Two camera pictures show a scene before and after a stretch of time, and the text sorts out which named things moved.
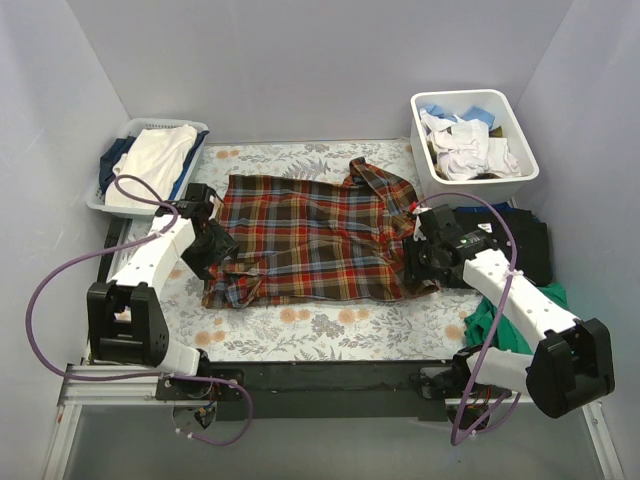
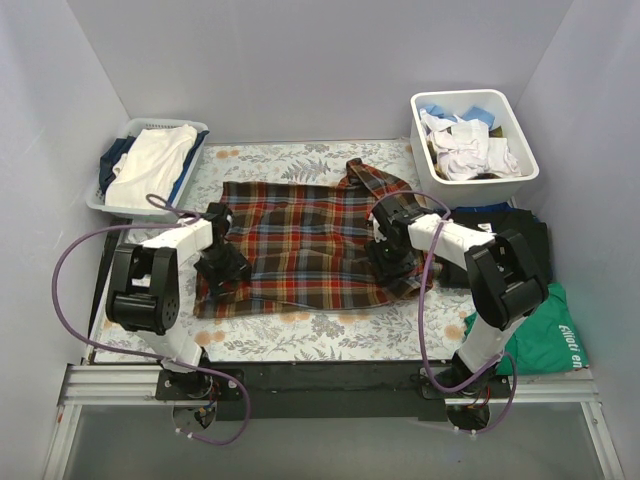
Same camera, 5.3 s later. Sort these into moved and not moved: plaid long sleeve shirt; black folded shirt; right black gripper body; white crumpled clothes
Moved: right black gripper body
Not moved: plaid long sleeve shirt; white crumpled clothes; black folded shirt
